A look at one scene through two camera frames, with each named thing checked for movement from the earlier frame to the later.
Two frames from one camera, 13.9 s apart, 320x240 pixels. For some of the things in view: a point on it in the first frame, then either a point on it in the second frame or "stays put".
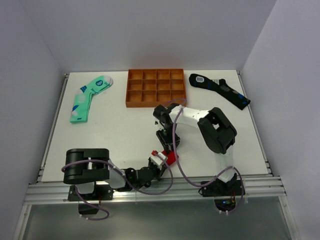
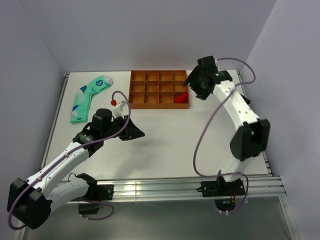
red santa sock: (171, 155) → (182, 99)
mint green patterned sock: (80, 107) stays put
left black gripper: (159, 172) → (131, 132)
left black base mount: (101, 192) stays put
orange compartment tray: (148, 87) stays put
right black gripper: (165, 141) → (202, 94)
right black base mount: (220, 188) stays put
